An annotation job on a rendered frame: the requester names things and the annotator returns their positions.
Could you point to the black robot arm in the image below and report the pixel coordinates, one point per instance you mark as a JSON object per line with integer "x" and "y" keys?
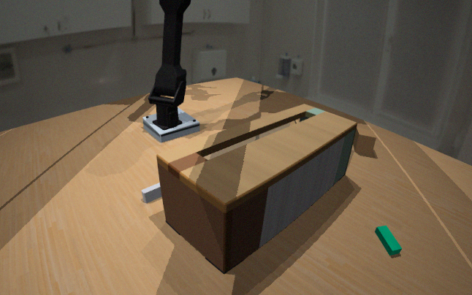
{"x": 170, "y": 80}

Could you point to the green rectangular block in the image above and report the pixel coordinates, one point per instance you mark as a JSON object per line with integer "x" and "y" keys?
{"x": 388, "y": 240}

